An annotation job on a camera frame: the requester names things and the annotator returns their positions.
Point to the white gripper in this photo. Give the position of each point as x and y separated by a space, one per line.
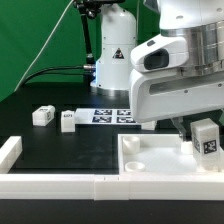
158 91

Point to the white square tabletop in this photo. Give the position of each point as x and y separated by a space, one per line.
164 154

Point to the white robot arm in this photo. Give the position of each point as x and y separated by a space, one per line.
200 22

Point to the white marker tag sheet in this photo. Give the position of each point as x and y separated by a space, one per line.
90 116

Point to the white U-shaped fence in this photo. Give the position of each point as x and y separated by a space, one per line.
122 186

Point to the black camera stand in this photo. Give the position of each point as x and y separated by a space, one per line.
89 9

